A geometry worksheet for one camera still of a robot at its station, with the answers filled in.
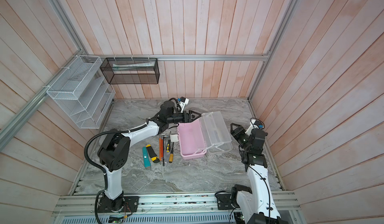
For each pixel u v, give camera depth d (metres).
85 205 0.75
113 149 0.53
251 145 0.59
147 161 0.88
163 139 0.97
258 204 0.43
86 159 0.48
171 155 0.89
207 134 0.88
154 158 0.88
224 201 0.73
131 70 1.04
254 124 0.70
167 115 0.72
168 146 0.92
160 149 0.93
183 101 0.80
